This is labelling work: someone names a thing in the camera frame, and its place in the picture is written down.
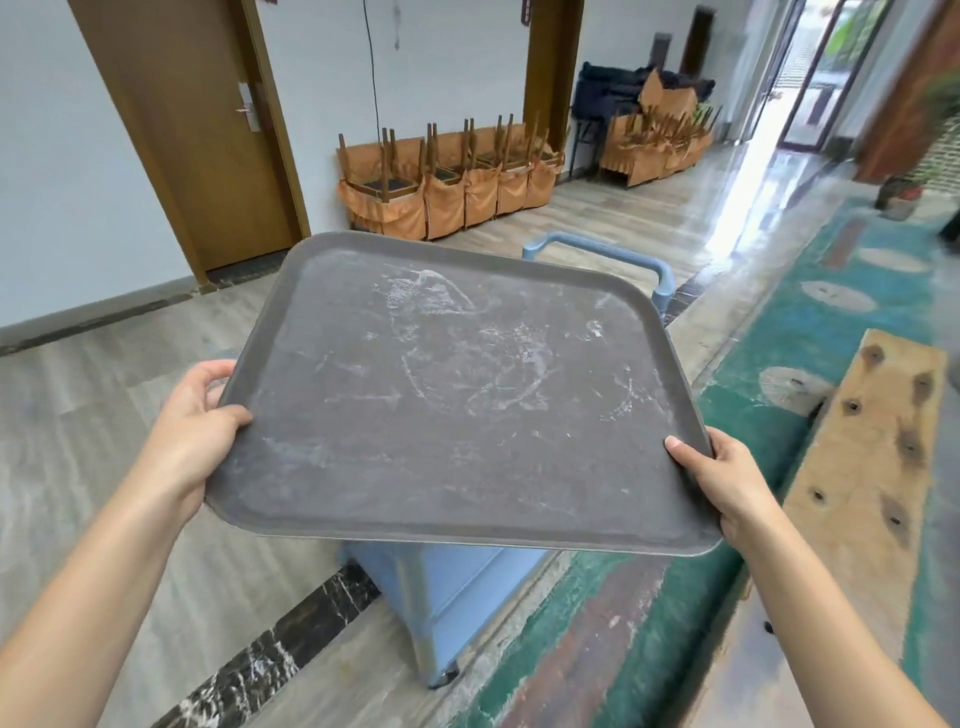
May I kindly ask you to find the person's left forearm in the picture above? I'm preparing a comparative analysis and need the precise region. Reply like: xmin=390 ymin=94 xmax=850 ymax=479
xmin=0 ymin=457 xmax=207 ymax=728

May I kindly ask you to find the pile of dark blue cloths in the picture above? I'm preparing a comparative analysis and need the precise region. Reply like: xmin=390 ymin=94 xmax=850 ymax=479
xmin=571 ymin=62 xmax=717 ymax=121

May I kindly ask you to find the person's right hand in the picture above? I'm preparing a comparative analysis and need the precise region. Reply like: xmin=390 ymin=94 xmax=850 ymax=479
xmin=664 ymin=427 xmax=783 ymax=550

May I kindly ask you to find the person's left hand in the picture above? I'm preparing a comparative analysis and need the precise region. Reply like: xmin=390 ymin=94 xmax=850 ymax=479
xmin=140 ymin=360 xmax=254 ymax=511

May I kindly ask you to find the brown wooden cabinet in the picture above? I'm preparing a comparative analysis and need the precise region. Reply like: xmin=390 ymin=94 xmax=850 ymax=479
xmin=853 ymin=0 xmax=960 ymax=185

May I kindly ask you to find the blue service cart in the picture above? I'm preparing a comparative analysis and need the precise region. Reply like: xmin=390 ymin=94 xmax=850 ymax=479
xmin=341 ymin=231 xmax=678 ymax=690

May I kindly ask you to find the wooden plank with knots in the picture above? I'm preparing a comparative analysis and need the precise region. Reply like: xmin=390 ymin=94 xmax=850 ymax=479
xmin=693 ymin=328 xmax=949 ymax=728

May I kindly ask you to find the pile of orange covered chairs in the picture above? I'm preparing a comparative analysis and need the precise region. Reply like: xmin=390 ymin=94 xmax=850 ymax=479
xmin=598 ymin=67 xmax=723 ymax=189

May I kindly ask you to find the potted green plant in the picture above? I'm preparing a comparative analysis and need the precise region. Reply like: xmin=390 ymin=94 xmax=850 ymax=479
xmin=876 ymin=71 xmax=960 ymax=213

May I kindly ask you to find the brown wooden door frame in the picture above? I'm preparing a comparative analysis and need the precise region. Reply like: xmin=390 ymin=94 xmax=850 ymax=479
xmin=522 ymin=0 xmax=586 ymax=151

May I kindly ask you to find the glass entrance door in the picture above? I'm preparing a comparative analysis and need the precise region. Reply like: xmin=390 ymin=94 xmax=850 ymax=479
xmin=753 ymin=0 xmax=894 ymax=151

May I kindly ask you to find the black hanging cable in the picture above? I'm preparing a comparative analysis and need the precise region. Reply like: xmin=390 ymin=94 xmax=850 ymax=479
xmin=363 ymin=0 xmax=384 ymax=144

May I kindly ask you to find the person's right forearm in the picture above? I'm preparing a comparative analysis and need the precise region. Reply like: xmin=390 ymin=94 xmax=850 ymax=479
xmin=726 ymin=504 xmax=948 ymax=728

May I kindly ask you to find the silver door handle lock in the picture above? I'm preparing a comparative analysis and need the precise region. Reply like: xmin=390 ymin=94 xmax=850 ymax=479
xmin=235 ymin=81 xmax=262 ymax=134

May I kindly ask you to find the row of orange covered chairs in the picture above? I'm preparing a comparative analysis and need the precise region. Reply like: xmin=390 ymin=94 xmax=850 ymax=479
xmin=335 ymin=112 xmax=567 ymax=243

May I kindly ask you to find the grey serving tray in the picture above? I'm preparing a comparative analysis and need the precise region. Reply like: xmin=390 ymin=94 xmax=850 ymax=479
xmin=205 ymin=231 xmax=724 ymax=558

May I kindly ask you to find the brown wooden door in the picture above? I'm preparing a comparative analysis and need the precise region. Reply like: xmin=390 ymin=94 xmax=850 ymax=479
xmin=69 ymin=0 xmax=312 ymax=286

